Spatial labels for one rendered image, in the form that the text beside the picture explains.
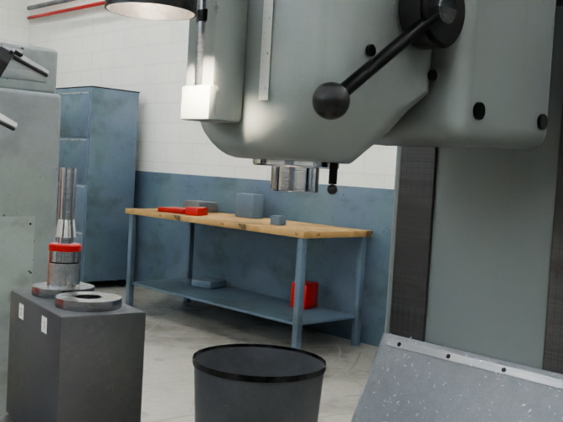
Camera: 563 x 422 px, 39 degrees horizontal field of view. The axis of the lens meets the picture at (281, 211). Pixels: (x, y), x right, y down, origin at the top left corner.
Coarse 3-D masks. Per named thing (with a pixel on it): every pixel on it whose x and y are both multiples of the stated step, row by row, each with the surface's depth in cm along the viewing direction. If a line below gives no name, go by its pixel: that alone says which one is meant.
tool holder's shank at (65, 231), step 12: (60, 168) 116; (72, 168) 116; (60, 180) 116; (72, 180) 116; (60, 192) 116; (72, 192) 116; (60, 204) 116; (72, 204) 116; (60, 216) 116; (72, 216) 116; (60, 228) 116; (72, 228) 116; (60, 240) 116; (72, 240) 117
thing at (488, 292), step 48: (432, 192) 111; (480, 192) 106; (528, 192) 101; (432, 240) 111; (480, 240) 106; (528, 240) 101; (432, 288) 111; (480, 288) 106; (528, 288) 101; (432, 336) 111; (480, 336) 106; (528, 336) 101
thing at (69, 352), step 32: (32, 288) 116; (64, 288) 115; (32, 320) 110; (64, 320) 101; (96, 320) 104; (128, 320) 106; (32, 352) 110; (64, 352) 102; (96, 352) 104; (128, 352) 107; (32, 384) 110; (64, 384) 102; (96, 384) 104; (128, 384) 107; (32, 416) 110; (64, 416) 102; (96, 416) 105; (128, 416) 107
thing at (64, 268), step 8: (56, 256) 115; (64, 256) 115; (72, 256) 115; (80, 256) 117; (48, 264) 116; (56, 264) 115; (64, 264) 115; (72, 264) 116; (80, 264) 118; (48, 272) 116; (56, 272) 115; (64, 272) 115; (72, 272) 116; (48, 280) 116; (56, 280) 115; (64, 280) 115; (72, 280) 116
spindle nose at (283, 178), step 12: (276, 168) 77; (288, 168) 76; (300, 168) 76; (312, 168) 77; (276, 180) 77; (288, 180) 76; (300, 180) 76; (312, 180) 77; (300, 192) 76; (312, 192) 77
